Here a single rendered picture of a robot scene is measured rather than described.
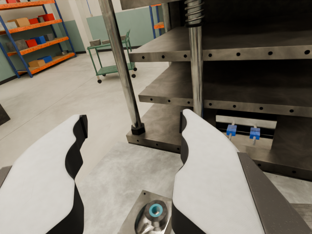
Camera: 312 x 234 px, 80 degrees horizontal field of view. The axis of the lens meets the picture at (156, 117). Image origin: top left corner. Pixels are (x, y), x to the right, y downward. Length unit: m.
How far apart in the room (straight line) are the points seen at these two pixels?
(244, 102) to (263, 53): 0.23
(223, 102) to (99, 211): 0.75
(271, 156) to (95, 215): 0.85
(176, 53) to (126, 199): 0.70
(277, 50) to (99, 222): 0.97
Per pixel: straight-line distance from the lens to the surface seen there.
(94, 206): 0.94
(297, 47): 0.89
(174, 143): 1.12
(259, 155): 1.07
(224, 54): 0.90
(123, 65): 1.05
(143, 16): 7.41
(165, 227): 0.73
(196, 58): 0.88
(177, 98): 1.04
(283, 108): 0.99
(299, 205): 0.78
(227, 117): 1.02
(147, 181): 0.94
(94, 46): 4.66
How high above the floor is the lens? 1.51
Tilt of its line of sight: 32 degrees down
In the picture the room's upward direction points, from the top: 11 degrees counter-clockwise
